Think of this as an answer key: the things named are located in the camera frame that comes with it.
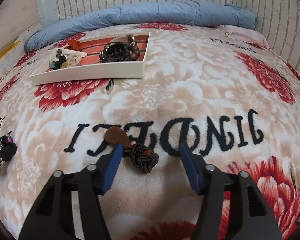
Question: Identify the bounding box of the clear plastic headboard cover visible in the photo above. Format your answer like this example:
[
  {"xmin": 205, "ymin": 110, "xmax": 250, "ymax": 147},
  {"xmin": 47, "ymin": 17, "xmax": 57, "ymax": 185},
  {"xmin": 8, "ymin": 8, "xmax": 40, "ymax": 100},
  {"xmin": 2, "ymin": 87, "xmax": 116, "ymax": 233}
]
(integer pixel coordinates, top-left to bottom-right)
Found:
[{"xmin": 36, "ymin": 0, "xmax": 59, "ymax": 28}]

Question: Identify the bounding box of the cream crochet flower scrunchie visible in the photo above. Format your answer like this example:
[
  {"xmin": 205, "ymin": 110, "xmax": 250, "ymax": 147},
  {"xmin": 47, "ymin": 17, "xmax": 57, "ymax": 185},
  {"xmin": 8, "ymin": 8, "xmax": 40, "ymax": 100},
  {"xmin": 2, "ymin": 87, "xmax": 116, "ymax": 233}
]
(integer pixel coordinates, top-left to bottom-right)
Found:
[{"xmin": 61, "ymin": 52, "xmax": 82, "ymax": 69}]

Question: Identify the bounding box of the blue folded quilt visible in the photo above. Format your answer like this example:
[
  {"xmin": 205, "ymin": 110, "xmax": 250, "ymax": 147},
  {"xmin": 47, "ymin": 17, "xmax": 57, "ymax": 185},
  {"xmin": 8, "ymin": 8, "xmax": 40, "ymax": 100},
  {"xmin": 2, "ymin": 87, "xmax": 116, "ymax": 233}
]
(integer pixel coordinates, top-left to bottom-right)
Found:
[{"xmin": 24, "ymin": 1, "xmax": 257, "ymax": 53}]

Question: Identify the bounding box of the red fabric scrunchie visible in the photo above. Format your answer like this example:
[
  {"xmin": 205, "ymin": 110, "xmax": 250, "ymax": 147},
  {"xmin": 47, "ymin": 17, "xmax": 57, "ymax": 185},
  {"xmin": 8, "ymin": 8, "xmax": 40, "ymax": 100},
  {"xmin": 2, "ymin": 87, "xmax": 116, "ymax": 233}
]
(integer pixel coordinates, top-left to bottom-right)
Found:
[{"xmin": 68, "ymin": 39, "xmax": 84, "ymax": 51}]

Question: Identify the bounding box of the black scrunchie with charm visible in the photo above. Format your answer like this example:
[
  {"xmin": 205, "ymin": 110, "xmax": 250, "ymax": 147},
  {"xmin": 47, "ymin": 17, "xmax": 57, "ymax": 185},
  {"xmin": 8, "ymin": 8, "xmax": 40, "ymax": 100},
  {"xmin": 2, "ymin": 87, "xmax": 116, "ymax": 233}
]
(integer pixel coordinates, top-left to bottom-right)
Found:
[{"xmin": 49, "ymin": 55, "xmax": 66, "ymax": 70}]

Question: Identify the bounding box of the pink floral pillow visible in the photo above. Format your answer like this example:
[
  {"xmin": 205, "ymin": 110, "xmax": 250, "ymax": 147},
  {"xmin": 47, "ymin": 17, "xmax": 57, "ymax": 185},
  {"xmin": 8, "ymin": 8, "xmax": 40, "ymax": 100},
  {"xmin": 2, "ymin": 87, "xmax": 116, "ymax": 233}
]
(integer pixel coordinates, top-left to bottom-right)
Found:
[{"xmin": 215, "ymin": 25, "xmax": 270, "ymax": 49}]

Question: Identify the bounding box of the black knot brown leaf keychain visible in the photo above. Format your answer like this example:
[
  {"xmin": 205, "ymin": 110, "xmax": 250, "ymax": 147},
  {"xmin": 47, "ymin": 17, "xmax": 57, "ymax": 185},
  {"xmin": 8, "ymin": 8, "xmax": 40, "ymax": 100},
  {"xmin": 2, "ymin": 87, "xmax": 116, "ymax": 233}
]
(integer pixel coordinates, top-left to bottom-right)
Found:
[{"xmin": 104, "ymin": 126, "xmax": 159, "ymax": 174}]

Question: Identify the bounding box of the black rainbow beaded hair claw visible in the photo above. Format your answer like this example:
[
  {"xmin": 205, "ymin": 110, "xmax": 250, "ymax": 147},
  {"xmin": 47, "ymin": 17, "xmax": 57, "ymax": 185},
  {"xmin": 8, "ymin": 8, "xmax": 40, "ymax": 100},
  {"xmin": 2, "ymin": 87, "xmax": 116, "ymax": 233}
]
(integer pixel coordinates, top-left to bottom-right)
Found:
[{"xmin": 0, "ymin": 131, "xmax": 13, "ymax": 148}]

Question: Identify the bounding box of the small black hair claw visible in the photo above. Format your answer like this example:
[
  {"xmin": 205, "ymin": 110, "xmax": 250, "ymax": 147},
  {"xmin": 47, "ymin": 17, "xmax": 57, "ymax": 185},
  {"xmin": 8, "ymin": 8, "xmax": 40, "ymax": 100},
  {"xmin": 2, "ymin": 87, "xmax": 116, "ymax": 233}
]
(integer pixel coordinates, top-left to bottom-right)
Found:
[{"xmin": 99, "ymin": 42, "xmax": 130, "ymax": 63}]

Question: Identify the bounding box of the felt hair clip with ball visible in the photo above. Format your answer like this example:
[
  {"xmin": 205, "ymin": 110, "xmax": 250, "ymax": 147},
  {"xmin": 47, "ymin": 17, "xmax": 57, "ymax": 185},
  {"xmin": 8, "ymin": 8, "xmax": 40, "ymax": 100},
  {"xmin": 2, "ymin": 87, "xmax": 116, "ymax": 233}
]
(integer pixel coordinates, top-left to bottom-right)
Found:
[{"xmin": 50, "ymin": 48, "xmax": 87, "ymax": 59}]

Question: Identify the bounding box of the brown wooden bead bracelet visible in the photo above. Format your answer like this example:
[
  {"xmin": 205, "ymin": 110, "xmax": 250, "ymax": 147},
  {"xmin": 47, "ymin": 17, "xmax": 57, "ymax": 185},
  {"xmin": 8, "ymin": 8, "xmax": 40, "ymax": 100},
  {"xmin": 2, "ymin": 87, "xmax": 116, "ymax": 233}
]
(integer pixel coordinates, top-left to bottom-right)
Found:
[{"xmin": 125, "ymin": 41, "xmax": 141, "ymax": 61}]

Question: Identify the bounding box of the yellow stick at bedside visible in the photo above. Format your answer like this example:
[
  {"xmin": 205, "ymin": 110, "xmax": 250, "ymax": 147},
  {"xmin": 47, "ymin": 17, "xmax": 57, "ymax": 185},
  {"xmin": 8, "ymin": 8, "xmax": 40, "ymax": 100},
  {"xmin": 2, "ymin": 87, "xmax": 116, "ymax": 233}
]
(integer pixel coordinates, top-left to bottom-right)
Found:
[{"xmin": 0, "ymin": 40, "xmax": 20, "ymax": 60}]

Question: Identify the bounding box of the white tray brick-pattern bottom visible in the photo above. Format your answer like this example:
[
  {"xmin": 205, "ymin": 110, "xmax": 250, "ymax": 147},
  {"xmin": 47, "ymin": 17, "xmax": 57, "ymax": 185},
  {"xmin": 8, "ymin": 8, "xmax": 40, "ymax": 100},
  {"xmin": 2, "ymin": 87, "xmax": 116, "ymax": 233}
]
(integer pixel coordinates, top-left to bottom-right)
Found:
[{"xmin": 30, "ymin": 32, "xmax": 150, "ymax": 85}]

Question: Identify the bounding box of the black braided bracelet silver charm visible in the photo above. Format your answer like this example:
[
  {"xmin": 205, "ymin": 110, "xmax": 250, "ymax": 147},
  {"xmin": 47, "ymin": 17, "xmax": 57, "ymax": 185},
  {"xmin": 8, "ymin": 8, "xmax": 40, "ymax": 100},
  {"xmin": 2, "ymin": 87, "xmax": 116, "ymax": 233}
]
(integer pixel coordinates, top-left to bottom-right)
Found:
[{"xmin": 99, "ymin": 47, "xmax": 127, "ymax": 63}]

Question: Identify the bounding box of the floral plush blanket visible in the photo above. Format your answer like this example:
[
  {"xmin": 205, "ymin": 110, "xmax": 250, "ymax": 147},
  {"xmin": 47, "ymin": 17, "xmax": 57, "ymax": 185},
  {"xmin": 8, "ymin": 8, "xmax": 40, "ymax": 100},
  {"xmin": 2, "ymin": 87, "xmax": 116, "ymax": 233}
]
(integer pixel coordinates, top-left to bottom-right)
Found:
[{"xmin": 0, "ymin": 24, "xmax": 300, "ymax": 239}]

